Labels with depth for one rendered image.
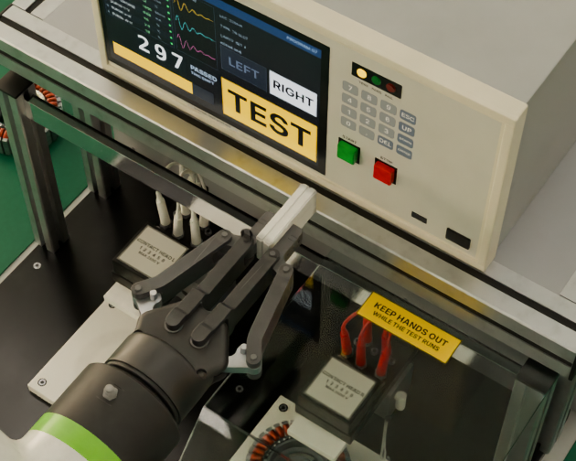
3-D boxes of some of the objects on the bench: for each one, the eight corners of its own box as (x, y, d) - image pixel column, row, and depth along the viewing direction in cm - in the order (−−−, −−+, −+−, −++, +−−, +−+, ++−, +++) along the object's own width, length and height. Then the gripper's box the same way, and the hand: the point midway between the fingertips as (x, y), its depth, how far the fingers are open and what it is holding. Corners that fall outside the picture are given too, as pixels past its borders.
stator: (29, 170, 171) (25, 152, 168) (-38, 135, 175) (-44, 116, 172) (81, 114, 177) (78, 95, 174) (16, 81, 180) (11, 62, 177)
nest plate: (133, 458, 145) (132, 453, 144) (28, 390, 150) (26, 384, 149) (214, 359, 152) (214, 354, 151) (112, 297, 157) (111, 292, 156)
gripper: (78, 380, 108) (249, 188, 120) (207, 464, 104) (371, 257, 115) (66, 332, 102) (247, 135, 113) (202, 418, 98) (376, 204, 109)
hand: (286, 223), depth 113 cm, fingers closed
